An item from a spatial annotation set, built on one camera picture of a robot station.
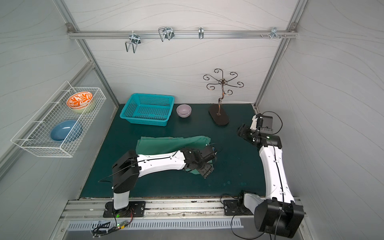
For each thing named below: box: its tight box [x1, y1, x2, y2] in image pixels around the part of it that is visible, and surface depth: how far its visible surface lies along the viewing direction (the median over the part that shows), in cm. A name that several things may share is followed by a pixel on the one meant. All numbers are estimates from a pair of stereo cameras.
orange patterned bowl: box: [66, 91, 93, 110], surface depth 75 cm
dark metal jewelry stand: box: [203, 68, 245, 126], surface depth 97 cm
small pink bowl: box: [176, 103, 193, 119], surface depth 113 cm
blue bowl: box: [50, 119, 83, 141], surface depth 65 cm
